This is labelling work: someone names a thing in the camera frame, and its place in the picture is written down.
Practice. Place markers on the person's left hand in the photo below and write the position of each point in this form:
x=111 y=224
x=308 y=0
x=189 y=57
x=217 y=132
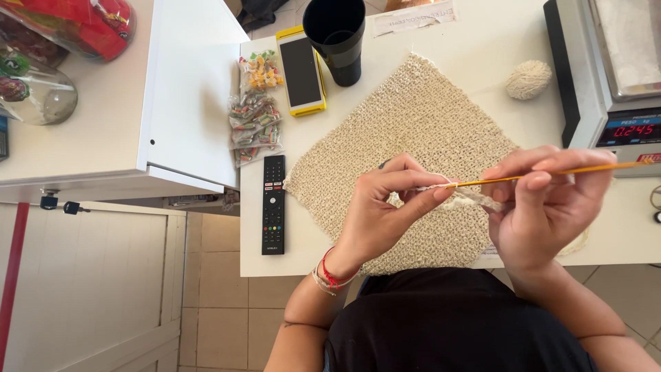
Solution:
x=369 y=222

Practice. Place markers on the person's right hand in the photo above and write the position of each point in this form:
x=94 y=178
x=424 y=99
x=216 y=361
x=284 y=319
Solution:
x=537 y=227

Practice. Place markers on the person's right fingers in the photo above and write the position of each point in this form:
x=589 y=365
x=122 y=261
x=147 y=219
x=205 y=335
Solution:
x=563 y=164

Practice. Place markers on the orange crochet hook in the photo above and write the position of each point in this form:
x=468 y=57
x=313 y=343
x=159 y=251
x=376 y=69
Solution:
x=485 y=181

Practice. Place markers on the white crochet strip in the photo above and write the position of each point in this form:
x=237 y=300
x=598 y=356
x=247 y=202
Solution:
x=467 y=199

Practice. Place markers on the beige yarn ball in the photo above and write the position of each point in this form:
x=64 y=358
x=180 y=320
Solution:
x=529 y=79

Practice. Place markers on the grey digital scale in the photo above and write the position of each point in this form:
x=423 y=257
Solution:
x=588 y=62

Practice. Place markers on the beige crocheted square piece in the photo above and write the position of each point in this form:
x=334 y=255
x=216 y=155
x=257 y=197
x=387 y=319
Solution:
x=413 y=119

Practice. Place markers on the person's black shirt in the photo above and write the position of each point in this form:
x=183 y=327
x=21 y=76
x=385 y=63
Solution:
x=454 y=325

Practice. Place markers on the white paper label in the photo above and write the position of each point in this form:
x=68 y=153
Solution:
x=413 y=19

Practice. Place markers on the brown object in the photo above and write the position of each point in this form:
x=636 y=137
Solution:
x=410 y=4

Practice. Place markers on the black plastic cup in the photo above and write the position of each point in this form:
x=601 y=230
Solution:
x=341 y=46

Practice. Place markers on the yellow white payment terminal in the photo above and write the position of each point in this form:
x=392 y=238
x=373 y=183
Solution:
x=301 y=72

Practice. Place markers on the black remote control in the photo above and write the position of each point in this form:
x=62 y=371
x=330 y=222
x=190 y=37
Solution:
x=273 y=206

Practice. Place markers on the bag of striped candies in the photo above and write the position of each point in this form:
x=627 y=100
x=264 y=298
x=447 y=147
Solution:
x=255 y=126

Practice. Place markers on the bag of yellow candies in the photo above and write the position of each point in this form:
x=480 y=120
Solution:
x=261 y=70

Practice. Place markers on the dark bag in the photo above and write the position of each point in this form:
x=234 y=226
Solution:
x=263 y=13

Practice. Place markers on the shelf with small items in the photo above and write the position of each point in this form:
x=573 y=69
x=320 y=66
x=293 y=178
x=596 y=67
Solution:
x=206 y=200

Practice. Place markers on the white cabinet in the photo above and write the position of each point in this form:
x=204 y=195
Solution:
x=129 y=103

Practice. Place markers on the white low door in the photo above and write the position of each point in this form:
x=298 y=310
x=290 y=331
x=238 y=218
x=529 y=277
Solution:
x=93 y=284

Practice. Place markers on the black keys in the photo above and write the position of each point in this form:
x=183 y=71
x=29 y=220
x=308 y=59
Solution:
x=69 y=207

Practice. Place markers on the jar with red packets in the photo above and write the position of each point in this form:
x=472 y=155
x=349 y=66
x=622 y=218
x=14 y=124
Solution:
x=88 y=23

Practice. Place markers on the clear glass jar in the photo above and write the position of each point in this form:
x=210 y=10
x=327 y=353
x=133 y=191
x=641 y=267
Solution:
x=41 y=98

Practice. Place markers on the jar with dark candies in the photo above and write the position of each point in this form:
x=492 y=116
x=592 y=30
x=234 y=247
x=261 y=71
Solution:
x=28 y=44

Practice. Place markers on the red vertical strip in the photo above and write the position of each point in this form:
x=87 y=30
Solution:
x=13 y=268

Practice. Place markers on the dark device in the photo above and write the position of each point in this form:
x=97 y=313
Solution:
x=3 y=138

